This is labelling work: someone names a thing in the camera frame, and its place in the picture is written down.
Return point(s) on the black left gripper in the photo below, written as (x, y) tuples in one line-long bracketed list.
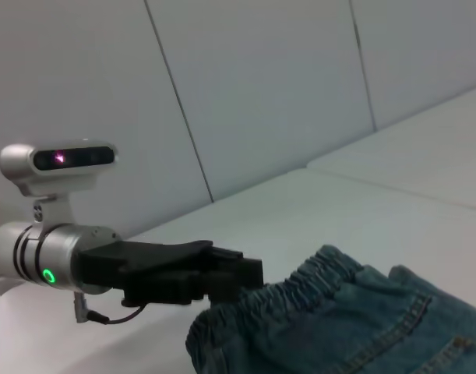
[(152, 269)]

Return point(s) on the blue denim shorts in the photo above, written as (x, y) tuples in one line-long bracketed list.
[(339, 331)]

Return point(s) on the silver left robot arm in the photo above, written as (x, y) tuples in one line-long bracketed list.
[(46, 249)]

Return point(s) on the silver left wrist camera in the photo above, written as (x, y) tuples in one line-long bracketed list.
[(66, 157)]

